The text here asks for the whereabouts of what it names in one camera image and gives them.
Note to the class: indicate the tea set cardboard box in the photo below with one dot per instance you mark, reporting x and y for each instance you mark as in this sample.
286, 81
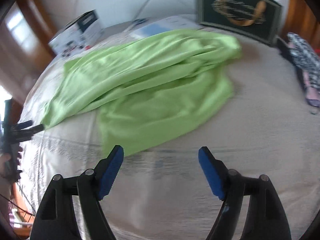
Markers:
78, 35

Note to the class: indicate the white lace tablecloth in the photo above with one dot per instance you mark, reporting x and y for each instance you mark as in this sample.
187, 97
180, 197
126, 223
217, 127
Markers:
265, 128

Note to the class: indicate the green shirt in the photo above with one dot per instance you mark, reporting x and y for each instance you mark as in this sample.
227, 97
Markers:
149, 91

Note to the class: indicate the person left hand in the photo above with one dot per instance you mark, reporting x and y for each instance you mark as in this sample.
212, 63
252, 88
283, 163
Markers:
6, 157

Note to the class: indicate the dark green gift bag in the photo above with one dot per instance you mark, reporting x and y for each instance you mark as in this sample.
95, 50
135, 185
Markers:
257, 19

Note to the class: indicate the checkered clothes pile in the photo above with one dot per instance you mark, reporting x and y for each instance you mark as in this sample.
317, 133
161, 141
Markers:
305, 60

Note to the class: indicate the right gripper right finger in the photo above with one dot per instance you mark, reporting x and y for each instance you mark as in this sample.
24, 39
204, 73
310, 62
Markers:
266, 218

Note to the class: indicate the white booklet with blue patch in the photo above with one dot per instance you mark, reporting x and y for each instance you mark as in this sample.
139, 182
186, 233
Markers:
164, 25

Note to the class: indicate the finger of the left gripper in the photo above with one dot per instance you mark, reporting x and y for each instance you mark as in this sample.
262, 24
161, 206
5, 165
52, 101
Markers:
23, 125
27, 134

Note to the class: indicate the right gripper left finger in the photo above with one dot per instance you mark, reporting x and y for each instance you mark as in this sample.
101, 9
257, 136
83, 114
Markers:
55, 218

